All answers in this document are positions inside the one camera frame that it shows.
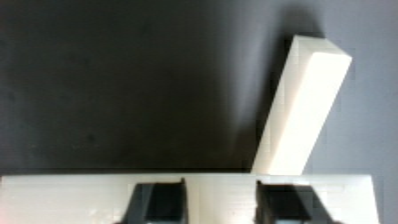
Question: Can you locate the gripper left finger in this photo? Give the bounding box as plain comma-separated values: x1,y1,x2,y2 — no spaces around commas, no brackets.
122,180,188,224

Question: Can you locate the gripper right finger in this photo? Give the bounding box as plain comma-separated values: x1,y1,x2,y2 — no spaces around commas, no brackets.
254,181,337,224

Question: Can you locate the white cabinet body box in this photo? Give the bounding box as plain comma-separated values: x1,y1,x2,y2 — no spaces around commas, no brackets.
0,174,382,224

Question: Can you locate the white U-shaped fence frame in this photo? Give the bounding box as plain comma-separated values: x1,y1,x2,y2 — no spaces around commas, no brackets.
250,35,352,175

